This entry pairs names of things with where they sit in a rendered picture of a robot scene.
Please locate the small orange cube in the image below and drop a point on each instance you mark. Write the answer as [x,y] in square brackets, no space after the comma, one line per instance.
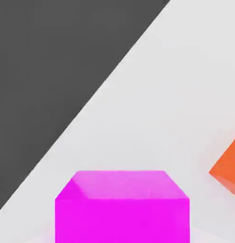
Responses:
[228,167]

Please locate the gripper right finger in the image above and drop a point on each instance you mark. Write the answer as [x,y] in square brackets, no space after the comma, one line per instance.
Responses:
[200,237]

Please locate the small magenta cube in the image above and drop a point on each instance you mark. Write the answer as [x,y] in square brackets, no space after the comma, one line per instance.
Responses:
[122,218]

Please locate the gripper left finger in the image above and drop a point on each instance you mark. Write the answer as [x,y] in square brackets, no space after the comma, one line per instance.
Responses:
[48,239]

